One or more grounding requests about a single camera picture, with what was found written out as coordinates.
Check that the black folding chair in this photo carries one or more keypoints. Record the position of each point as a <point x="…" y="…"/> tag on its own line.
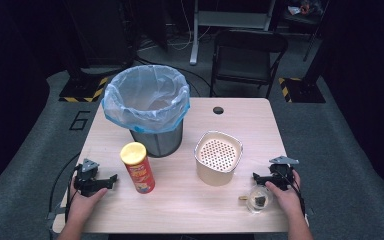
<point x="246" y="63"/>

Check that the black stand hazard-striped base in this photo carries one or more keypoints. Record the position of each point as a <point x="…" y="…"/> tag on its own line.
<point x="83" y="90"/>
<point x="301" y="90"/>

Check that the person's left hand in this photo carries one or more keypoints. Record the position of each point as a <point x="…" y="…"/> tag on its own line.
<point x="83" y="205"/>

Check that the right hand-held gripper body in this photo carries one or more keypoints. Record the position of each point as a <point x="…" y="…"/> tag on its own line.
<point x="280" y="175"/>

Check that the person's right hand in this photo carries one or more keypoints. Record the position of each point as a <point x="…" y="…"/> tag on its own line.
<point x="286" y="200"/>

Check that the dark tea bag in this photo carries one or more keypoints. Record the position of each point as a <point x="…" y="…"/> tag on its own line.
<point x="260" y="200"/>

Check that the grey mesh trash bin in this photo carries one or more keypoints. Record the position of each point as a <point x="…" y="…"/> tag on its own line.
<point x="161" y="143"/>

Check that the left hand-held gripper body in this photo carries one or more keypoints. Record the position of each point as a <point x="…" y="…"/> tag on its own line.
<point x="86" y="181"/>

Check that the clear glass cup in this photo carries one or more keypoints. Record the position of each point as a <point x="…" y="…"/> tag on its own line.
<point x="258" y="200"/>

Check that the translucent blue bin bag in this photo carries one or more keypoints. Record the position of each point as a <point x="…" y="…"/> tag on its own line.
<point x="146" y="93"/>

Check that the white metal desk frame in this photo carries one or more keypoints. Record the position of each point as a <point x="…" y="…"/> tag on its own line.
<point x="228" y="19"/>

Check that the beige perforated strainer container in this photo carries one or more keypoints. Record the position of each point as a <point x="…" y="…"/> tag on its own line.
<point x="217" y="156"/>

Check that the red chips can yellow lid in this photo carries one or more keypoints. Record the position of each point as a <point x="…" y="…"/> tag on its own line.
<point x="139" y="170"/>

